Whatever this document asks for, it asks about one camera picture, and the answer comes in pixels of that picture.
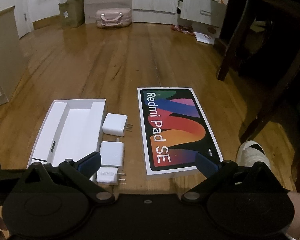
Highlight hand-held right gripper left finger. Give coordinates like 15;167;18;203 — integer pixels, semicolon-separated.
20;152;115;204

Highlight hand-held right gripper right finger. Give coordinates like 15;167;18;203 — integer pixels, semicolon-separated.
181;152;288;203

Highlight white charger plug with print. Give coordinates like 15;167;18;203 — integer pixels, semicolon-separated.
96;167;127;187

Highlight white box tray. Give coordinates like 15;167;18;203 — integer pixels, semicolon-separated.
27;99;107;171

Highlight colourful tablet box lid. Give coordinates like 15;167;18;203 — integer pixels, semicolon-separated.
137;87;224;181

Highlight person's white shoe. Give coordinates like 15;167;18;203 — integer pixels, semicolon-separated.
236;141;272;167

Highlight low white cabinet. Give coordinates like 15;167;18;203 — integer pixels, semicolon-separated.
0;5;28;110

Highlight printed white carton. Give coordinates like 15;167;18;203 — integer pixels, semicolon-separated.
193;21;222;46

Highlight red items on floor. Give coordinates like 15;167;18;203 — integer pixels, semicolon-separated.
171;24;196;34

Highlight dark wooden chair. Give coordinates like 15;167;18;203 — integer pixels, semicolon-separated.
216;0;300;143

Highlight pink suitcase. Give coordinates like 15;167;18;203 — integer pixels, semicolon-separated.
95;8;133;29

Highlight brown cardboard box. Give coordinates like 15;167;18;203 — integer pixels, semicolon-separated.
58;0;85;29

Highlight white cabinet door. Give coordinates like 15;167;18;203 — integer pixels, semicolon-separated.
132;0;181;26

